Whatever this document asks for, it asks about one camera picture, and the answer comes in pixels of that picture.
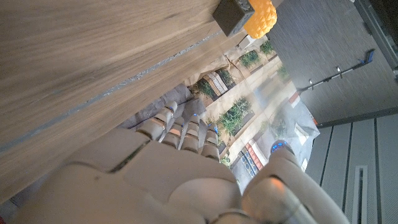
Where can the printed fabric backdrop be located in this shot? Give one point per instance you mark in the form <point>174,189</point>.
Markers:
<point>248,93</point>

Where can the yellow bumpy ball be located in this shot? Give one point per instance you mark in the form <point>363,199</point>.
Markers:
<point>264,18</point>

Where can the dark grey cube block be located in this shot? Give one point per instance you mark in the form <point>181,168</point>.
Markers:
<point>231,15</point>

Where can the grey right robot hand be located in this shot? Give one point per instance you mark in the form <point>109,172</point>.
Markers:
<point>155,180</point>

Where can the black pole with blue tip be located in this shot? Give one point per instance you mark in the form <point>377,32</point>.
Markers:
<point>335,74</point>

